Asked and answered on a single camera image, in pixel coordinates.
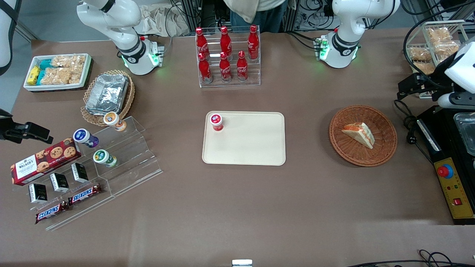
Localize crumpled beige cloth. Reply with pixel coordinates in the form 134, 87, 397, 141
138, 4, 190, 37

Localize black floor cables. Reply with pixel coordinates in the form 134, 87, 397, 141
345, 249, 475, 267

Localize Snickers chocolate bar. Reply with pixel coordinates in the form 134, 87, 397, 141
35, 201, 70, 224
68, 184, 102, 206

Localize white post with black strap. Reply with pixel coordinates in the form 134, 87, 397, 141
0, 0, 23, 76

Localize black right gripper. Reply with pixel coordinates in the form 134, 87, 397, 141
0, 109, 53, 145

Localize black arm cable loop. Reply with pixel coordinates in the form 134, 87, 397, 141
402, 14, 463, 88

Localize green label gum bottle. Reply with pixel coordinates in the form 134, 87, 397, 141
92, 149, 118, 168

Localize clear acrylic step stand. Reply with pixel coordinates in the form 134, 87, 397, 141
11, 116, 163, 231

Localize clear acrylic snack box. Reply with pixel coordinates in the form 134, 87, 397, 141
405, 20, 470, 75

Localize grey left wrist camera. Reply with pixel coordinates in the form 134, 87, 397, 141
437, 92, 475, 110

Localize clear acrylic bottle rack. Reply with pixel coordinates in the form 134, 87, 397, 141
195, 25, 261, 88

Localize flat light wicker basket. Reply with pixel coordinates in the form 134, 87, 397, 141
81, 69, 135, 127

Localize silver foil tray stack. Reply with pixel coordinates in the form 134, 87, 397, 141
85, 73, 130, 116

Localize red emergency stop button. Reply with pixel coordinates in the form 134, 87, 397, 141
437, 164, 454, 179

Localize round brown wicker basket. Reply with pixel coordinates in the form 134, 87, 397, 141
329, 105, 398, 167

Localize white plastic snack bin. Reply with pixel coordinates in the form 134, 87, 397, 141
23, 53, 92, 92

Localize triangular sandwich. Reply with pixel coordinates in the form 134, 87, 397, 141
341, 122, 376, 149

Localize clear rice cracker packet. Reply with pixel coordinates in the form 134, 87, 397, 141
40, 67, 82, 85
412, 61, 437, 75
426, 27, 454, 43
433, 40, 461, 58
408, 46, 433, 62
52, 55, 86, 69

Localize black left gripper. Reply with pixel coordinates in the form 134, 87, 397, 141
397, 61, 452, 100

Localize black power cable with plug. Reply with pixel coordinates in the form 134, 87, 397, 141
393, 99, 435, 164

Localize purple label gum bottle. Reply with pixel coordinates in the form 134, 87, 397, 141
72, 128, 99, 148

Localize standing person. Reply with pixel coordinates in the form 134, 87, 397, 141
223, 0, 298, 33

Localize black machine with yellow panel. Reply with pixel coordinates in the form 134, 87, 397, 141
416, 105, 475, 225

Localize cream plastic serving tray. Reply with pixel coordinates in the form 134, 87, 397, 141
202, 111, 286, 166

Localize small black white box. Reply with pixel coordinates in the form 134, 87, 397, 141
49, 172, 70, 193
29, 183, 48, 204
71, 162, 89, 184

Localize clear plastic container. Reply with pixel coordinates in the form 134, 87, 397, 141
453, 112, 475, 156

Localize red Coca-Cola bottle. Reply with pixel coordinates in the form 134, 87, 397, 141
220, 26, 233, 60
195, 27, 210, 60
247, 24, 259, 60
219, 52, 233, 82
197, 52, 213, 83
236, 50, 249, 82

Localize red Walkers cookie box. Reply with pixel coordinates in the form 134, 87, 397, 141
10, 137, 82, 186

